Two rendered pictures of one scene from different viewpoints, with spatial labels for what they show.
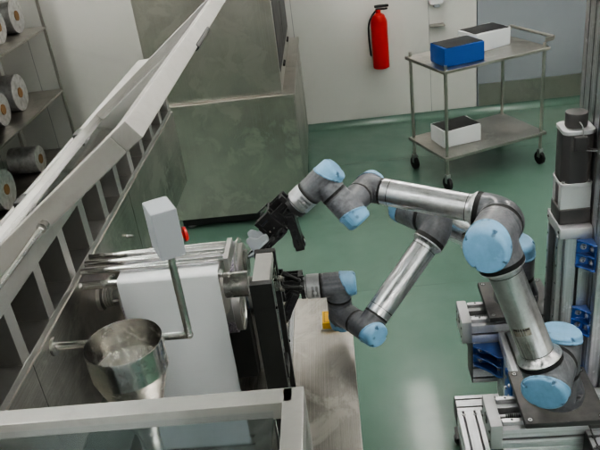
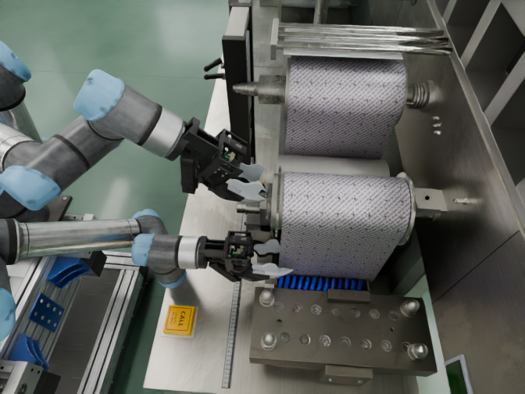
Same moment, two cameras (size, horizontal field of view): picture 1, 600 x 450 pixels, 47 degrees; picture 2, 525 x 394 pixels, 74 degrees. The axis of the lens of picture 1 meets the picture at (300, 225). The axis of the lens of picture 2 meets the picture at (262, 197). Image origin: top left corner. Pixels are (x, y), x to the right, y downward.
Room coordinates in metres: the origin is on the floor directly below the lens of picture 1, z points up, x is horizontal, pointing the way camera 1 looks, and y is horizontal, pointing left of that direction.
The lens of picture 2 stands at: (2.15, 0.15, 1.84)
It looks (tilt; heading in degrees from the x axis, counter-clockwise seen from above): 55 degrees down; 180
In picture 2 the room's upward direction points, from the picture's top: straight up
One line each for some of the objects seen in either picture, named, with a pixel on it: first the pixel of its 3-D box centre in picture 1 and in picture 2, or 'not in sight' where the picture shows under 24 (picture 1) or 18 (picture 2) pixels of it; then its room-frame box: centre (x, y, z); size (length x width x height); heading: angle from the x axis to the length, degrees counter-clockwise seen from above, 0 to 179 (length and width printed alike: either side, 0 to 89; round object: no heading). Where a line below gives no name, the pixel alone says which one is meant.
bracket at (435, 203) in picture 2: not in sight; (429, 200); (1.76, 0.48, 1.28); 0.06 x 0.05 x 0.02; 86
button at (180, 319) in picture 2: (333, 319); (180, 320); (1.88, -0.07, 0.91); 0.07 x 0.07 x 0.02; 86
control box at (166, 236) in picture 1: (168, 227); not in sight; (1.19, 0.25, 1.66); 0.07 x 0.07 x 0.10; 22
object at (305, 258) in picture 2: not in sight; (330, 261); (1.81, 0.31, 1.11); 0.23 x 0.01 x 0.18; 86
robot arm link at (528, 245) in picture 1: (515, 254); not in sight; (2.00, -0.71, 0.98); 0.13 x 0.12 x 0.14; 31
